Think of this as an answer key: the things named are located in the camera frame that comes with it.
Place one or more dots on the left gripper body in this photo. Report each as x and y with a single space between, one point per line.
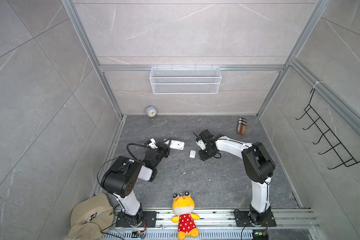
161 152

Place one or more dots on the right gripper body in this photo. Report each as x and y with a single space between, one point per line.
206 154

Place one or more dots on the white remote control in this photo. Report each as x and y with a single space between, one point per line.
177 145

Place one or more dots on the white battery cover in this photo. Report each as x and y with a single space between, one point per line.
192 154

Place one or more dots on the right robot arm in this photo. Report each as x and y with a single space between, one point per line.
259 167

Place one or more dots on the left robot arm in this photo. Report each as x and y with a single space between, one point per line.
121 177

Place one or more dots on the small round clock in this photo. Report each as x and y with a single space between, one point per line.
151 112

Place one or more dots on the plaid cylindrical can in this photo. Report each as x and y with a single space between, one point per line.
242 126

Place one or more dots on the yellow frog plush toy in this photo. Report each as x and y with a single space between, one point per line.
183 207

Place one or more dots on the beige cap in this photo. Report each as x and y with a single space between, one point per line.
90 218

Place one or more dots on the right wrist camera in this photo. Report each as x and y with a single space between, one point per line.
201 144

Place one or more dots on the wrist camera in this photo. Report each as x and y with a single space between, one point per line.
152 144
201 144

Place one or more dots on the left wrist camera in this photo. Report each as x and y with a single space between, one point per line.
152 144

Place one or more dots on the white wire mesh basket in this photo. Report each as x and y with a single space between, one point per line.
185 80

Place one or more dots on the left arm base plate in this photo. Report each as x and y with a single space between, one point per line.
136 219

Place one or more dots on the aluminium rail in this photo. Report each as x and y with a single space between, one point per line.
233 219

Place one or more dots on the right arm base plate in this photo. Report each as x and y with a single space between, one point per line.
252 219

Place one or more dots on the black wall hook rack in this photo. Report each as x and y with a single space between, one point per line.
335 144

